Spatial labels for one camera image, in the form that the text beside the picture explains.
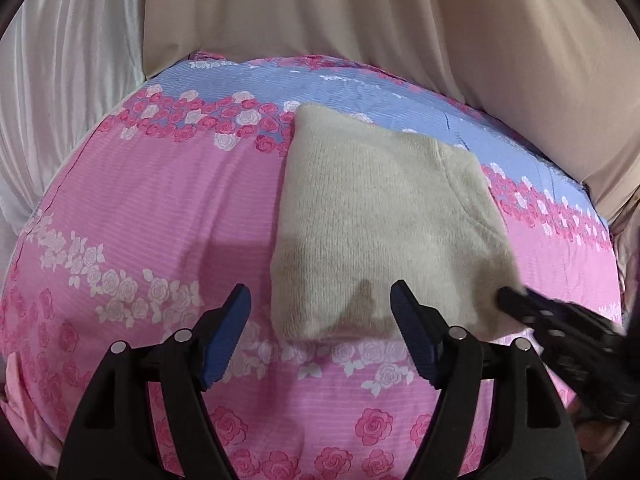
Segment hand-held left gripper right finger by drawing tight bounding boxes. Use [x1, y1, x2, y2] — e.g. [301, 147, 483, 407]
[390, 280, 587, 480]

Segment beige curtain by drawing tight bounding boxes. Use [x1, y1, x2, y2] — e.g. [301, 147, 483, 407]
[141, 0, 640, 223]

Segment pink blue floral bed sheet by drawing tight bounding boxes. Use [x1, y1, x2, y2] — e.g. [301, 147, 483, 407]
[0, 51, 627, 480]

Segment cream knitted sweater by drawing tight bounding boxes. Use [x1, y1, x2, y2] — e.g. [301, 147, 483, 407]
[269, 102, 527, 345]

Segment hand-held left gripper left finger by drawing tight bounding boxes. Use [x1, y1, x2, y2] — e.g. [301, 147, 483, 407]
[57, 283, 252, 480]

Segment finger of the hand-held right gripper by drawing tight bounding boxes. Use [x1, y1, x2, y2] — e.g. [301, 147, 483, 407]
[497, 286, 623, 368]

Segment white satin curtain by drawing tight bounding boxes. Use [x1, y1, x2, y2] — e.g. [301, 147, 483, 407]
[0, 0, 151, 273]

